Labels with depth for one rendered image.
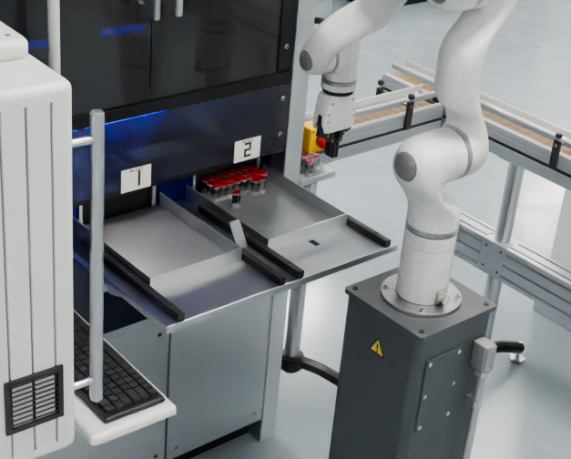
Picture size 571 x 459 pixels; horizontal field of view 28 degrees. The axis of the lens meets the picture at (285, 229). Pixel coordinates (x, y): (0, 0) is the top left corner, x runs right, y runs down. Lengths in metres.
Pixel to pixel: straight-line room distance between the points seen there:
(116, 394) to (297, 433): 1.35
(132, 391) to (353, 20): 0.94
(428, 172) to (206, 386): 1.13
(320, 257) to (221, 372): 0.65
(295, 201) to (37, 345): 1.12
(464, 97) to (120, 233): 0.92
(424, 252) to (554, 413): 1.45
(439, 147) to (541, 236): 2.57
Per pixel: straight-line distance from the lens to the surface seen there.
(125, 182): 2.75
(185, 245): 2.77
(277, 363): 3.42
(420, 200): 2.50
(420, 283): 2.62
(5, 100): 1.84
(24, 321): 2.04
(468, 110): 2.46
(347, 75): 2.69
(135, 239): 2.78
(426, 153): 2.43
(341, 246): 2.82
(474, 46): 2.40
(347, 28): 2.58
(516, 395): 3.95
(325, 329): 4.12
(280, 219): 2.92
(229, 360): 3.28
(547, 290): 3.60
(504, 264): 3.67
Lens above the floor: 2.24
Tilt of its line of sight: 28 degrees down
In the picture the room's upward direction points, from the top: 5 degrees clockwise
